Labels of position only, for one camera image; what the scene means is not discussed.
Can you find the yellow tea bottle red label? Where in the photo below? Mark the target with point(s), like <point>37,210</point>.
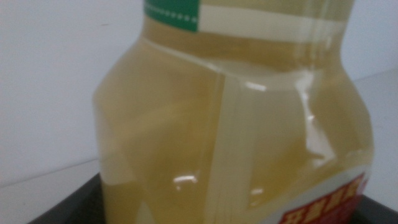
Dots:
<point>217,124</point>

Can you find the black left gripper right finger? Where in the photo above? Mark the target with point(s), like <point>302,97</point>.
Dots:
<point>376,214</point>

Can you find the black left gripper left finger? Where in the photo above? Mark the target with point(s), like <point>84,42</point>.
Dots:
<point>84,208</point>

